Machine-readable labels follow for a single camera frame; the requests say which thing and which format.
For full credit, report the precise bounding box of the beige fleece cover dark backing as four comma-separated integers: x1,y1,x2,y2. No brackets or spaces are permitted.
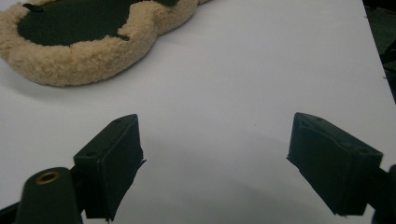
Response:
0,0,213,88

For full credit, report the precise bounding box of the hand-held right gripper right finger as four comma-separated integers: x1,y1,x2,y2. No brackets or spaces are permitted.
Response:
286,112,384,217

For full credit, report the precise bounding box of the dark cloth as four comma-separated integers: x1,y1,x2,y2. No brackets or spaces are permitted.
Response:
361,0,396,105

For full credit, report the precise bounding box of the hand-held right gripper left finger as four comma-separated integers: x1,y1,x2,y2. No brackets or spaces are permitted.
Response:
73,113,147,222

